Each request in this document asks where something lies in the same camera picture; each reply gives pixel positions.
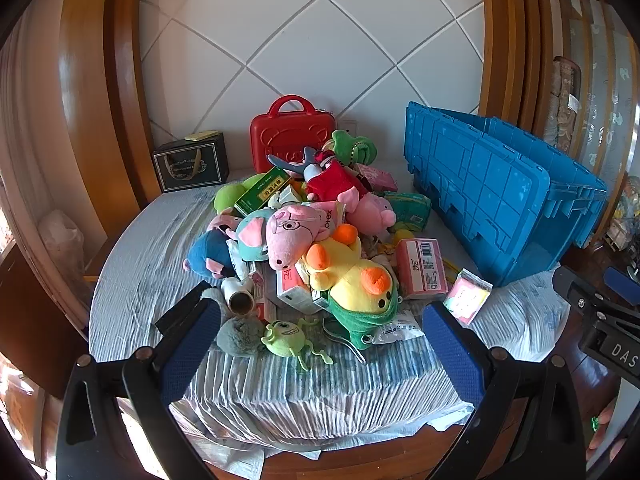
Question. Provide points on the pink pig plush with glasses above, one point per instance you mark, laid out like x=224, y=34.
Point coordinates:
x=290, y=230

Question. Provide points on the pink tissue pack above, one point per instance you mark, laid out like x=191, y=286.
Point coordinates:
x=380, y=177

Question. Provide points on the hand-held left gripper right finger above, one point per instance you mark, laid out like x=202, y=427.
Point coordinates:
x=452, y=350

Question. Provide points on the pink white medicine box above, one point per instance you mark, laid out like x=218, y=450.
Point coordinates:
x=292, y=290

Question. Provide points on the green frog plush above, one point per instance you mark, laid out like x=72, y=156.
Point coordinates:
x=345, y=142

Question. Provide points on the red toy suitcase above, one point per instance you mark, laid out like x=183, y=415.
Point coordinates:
x=280, y=140

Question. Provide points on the grey blue shark plush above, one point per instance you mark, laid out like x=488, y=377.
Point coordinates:
x=290, y=164

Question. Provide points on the white plastic packet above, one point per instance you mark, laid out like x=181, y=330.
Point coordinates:
x=400, y=327

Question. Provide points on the dark wooden cabinet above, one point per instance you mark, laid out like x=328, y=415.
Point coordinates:
x=35, y=320

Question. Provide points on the grey fluffy plush ball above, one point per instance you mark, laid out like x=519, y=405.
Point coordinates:
x=240, y=335

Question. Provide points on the small yellow plush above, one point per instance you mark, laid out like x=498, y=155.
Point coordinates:
x=402, y=236

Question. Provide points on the white wall socket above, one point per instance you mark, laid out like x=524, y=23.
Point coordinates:
x=347, y=127

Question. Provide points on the green one-eyed monster plush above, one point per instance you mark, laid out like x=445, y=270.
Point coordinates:
x=282, y=337

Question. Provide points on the person's right hand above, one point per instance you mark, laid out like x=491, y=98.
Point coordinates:
x=602, y=422

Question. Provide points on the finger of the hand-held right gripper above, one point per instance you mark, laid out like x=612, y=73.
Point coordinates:
x=622, y=282
x=570, y=282

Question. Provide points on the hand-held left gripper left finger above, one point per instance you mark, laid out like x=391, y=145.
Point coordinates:
x=192, y=340

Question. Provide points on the white cardboard tube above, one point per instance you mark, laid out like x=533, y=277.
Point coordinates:
x=237, y=295

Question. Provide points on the pink pig plush blue body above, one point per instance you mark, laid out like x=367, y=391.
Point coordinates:
x=205, y=252

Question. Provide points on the green medicine box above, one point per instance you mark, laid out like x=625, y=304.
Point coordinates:
x=260, y=192

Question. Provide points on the yellow duck plush green hood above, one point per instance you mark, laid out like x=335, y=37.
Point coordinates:
x=350, y=285

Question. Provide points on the white rolled mat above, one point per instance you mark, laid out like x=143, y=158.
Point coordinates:
x=549, y=120

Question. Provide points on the pink box with barcode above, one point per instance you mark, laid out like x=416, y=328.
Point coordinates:
x=422, y=270

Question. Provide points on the patterned rolled mat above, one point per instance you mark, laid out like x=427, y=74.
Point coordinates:
x=567, y=105

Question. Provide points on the black gift box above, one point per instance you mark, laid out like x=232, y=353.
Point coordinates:
x=190, y=165

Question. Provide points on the small gold box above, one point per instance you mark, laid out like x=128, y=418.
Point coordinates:
x=200, y=135

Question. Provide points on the pink tissue packet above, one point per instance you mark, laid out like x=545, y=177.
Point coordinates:
x=467, y=300

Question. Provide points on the light green plush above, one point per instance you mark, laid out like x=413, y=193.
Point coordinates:
x=227, y=197

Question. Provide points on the blue plastic storage crate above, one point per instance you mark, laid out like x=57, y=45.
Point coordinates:
x=500, y=185

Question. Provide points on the pink pig plush red dress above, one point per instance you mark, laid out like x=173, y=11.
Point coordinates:
x=330, y=182

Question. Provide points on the green diaper pack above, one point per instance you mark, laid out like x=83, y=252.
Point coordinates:
x=410, y=210

